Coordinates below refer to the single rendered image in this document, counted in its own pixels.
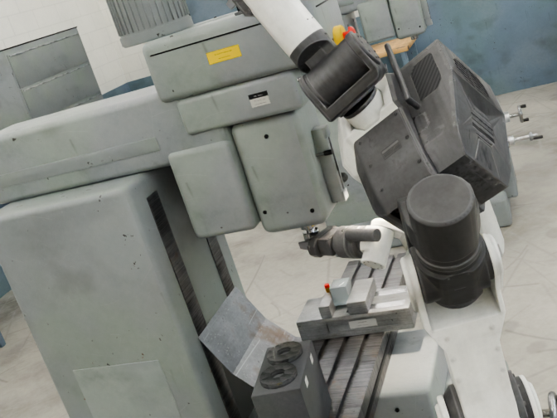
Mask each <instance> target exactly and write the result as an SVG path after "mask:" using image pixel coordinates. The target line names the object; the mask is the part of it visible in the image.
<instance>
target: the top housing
mask: <svg viewBox="0 0 557 418"><path fill-rule="evenodd" d="M299 1H300V2H301V3H302V4H303V6H304V7H305V8H306V9H307V10H308V11H309V12H310V13H311V14H312V16H313V17H314V18H315V19H316V20H317V22H318V23H319V24H320V25H321V27H322V28H323V29H324V30H325V32H326V33H327V34H328V36H329V37H330V38H331V39H332V38H333V33H332V30H333V27H335V26H339V25H342V26H343V27H344V23H343V20H342V17H341V11H340V8H339V5H338V2H337V0H299ZM237 12H238V11H237ZM235 13H236V12H232V13H229V14H225V15H223V16H220V17H214V18H212V19H210V20H206V21H204V22H199V23H196V24H193V25H192V27H189V28H187V29H184V30H182V31H179V32H175V33H173V34H171V35H168V36H164V37H161V38H158V39H155V40H152V41H149V42H147V43H145V44H144V46H143V55H144V58H145V61H146V63H147V65H148V69H149V72H150V75H151V77H152V79H153V84H154V86H155V88H156V91H157V95H158V97H159V99H160V100H161V101H163V102H170V101H174V100H179V99H182V98H186V97H188V96H192V95H198V94H200V93H204V92H207V91H211V90H216V89H219V88H223V87H226V86H229V85H235V84H239V83H241V82H245V81H248V80H254V79H257V78H260V77H264V76H267V75H272V74H276V73H279V72H282V71H286V70H292V69H294V68H297V66H296V65H295V64H294V63H293V61H292V60H291V59H290V58H289V57H288V55H287V54H286V53H285V52H284V51H283V49H282V48H281V47H280V46H279V44H278V43H277V42H276V41H275V40H274V39H273V38H272V37H271V35H270V34H269V33H268V32H267V30H266V29H265V28H264V27H263V25H262V24H261V23H260V22H259V20H258V19H257V18H256V17H245V15H244V14H240V15H238V16H236V15H235ZM344 29H345V27H344ZM345 30H346V29H345ZM333 40H334V38H333Z"/></svg>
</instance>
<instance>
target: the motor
mask: <svg viewBox="0 0 557 418"><path fill-rule="evenodd" d="M105 1H106V2H107V5H108V8H109V11H110V14H111V17H112V19H113V21H114V25H115V28H116V30H117V33H118V35H119V36H120V37H121V38H120V39H119V40H120V42H121V44H122V47H124V48H128V47H131V46H136V45H139V44H142V43H145V42H148V41H152V40H155V39H158V38H161V37H164V36H168V35H171V34H173V33H175V32H179V31H182V30H184V29H187V28H189V27H192V24H193V21H192V19H191V16H189V15H188V14H190V12H189V9H188V6H187V4H186V0H105Z"/></svg>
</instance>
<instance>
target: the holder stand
mask: <svg viewBox="0 0 557 418"><path fill-rule="evenodd" d="M251 399H252V402H253V403H254V408H255V410H256V412H257V415H258V417H259V418H329V414H330V408H331V403H332V400H331V397H330V395H329V392H328V389H327V384H326V382H325V379H324V376H323V374H322V369H321V367H320V364H319V361H318V359H317V354H316V352H315V349H314V346H313V343H312V340H306V341H301V342H294V341H291V342H285V343H280V344H278V345H276V346H274V347H271V348H267V350H266V353H265V355H264V360H263V362H262V365H261V368H260V371H259V375H258V378H257V381H256V383H255V386H254V390H253V393H252V396H251Z"/></svg>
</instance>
